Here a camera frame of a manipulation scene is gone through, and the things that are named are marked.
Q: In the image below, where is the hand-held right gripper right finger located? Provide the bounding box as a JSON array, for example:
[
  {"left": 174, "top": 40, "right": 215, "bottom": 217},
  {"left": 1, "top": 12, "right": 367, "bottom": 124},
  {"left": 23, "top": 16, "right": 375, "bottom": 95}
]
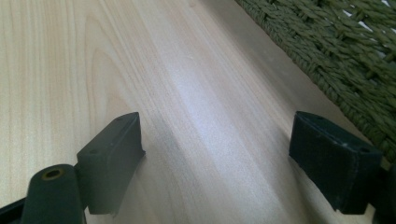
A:
[{"left": 288, "top": 110, "right": 384, "bottom": 216}]

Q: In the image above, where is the green woven basket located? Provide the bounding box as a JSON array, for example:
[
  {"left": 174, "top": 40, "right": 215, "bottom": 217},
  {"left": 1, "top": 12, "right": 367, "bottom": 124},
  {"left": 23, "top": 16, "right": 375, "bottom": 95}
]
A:
[{"left": 234, "top": 0, "right": 396, "bottom": 166}]

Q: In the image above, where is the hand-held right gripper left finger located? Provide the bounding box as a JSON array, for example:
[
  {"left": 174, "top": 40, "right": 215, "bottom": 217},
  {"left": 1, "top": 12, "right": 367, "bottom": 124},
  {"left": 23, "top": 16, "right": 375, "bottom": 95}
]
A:
[{"left": 76, "top": 111, "right": 147, "bottom": 217}]

